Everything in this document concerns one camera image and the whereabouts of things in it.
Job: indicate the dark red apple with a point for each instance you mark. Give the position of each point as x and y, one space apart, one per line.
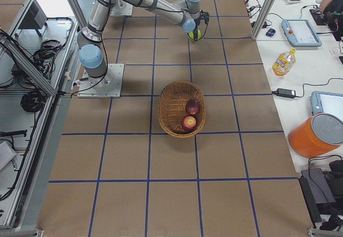
192 107

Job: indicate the red yellow apple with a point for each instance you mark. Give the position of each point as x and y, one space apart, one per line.
189 123

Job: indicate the woven wicker basket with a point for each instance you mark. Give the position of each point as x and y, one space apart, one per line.
172 108

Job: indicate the black power adapter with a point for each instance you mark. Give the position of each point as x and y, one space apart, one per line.
285 93

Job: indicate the green apple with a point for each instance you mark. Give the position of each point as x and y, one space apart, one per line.
195 35

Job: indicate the seated person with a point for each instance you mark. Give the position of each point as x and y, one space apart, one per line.
332 11

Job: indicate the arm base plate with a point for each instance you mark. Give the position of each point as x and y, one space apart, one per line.
109 87
121 9

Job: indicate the orange cylinder container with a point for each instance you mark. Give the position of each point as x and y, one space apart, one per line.
318 135

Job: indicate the blue teach pendant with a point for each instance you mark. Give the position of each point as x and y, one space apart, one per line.
300 33
326 102

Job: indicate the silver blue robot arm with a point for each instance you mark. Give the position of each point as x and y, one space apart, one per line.
90 39
185 13

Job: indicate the grey control box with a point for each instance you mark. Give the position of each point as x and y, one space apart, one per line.
35 19

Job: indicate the yellow drink bottle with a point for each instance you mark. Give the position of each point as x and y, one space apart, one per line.
284 62

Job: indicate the aluminium frame post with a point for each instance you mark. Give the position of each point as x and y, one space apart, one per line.
261 18

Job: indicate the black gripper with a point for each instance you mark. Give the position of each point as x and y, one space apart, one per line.
196 28

